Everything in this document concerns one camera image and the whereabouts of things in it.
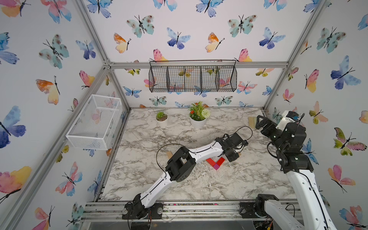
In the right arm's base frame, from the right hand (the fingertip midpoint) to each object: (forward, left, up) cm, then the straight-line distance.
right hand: (267, 118), depth 69 cm
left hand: (-3, +8, -30) cm, 31 cm away
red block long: (-8, +24, -34) cm, 42 cm away
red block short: (-7, +18, -33) cm, 39 cm away
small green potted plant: (+19, +59, -26) cm, 67 cm away
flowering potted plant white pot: (+16, +32, -17) cm, 40 cm away
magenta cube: (-11, +20, -34) cm, 41 cm away
